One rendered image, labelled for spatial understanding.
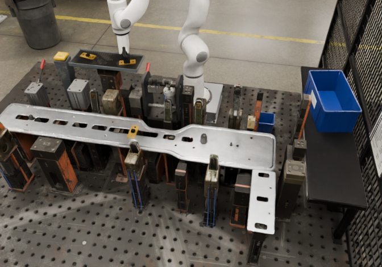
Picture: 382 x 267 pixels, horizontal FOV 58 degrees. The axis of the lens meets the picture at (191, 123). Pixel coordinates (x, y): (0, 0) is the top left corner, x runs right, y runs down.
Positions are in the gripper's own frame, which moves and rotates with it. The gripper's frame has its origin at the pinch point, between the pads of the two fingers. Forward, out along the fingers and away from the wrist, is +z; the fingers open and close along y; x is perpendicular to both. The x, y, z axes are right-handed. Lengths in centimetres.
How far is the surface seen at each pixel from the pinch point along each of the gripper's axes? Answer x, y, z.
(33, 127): -47, 26, 19
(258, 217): 49, 87, 19
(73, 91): -27.1, 13.6, 7.8
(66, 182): -34, 45, 38
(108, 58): -10.1, -5.3, 2.6
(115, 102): -6.9, 18.7, 13.1
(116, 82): -7.6, 0.8, 14.2
